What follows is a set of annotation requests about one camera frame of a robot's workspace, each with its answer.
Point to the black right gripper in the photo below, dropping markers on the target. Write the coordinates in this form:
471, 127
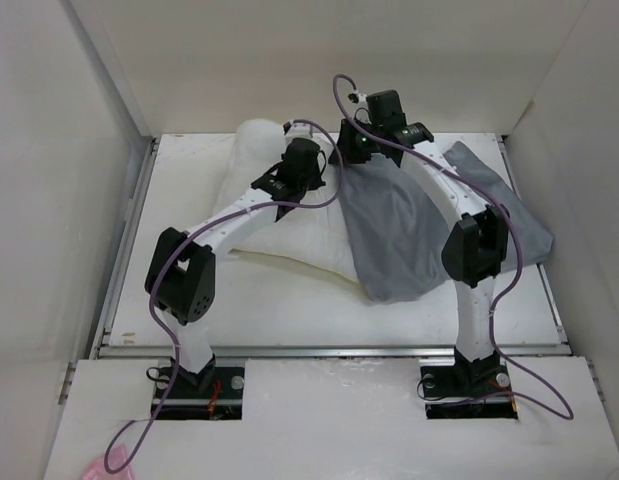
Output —
343, 150

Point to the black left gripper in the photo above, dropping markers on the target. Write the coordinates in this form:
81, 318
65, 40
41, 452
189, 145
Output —
316, 182

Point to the white pillow with yellow edge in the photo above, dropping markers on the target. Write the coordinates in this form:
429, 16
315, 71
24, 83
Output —
317, 237

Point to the grey pillowcase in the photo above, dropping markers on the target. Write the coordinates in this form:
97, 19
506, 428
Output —
397, 234

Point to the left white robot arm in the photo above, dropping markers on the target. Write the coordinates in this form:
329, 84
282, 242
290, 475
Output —
181, 279

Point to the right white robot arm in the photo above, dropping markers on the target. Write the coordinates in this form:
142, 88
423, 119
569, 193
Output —
473, 252

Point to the pink plastic bag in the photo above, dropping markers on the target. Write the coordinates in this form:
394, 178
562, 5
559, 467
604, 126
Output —
97, 471

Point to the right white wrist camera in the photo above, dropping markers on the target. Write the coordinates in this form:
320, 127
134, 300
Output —
357, 98

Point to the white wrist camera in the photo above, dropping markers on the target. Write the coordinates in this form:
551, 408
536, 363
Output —
293, 130
357, 98

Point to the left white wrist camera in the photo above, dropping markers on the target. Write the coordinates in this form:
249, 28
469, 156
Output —
293, 130

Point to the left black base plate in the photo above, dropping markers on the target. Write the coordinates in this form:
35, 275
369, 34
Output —
219, 397

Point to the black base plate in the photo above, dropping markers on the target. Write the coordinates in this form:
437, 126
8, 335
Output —
219, 397
449, 395

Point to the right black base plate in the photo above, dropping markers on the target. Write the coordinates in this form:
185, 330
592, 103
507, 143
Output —
449, 395

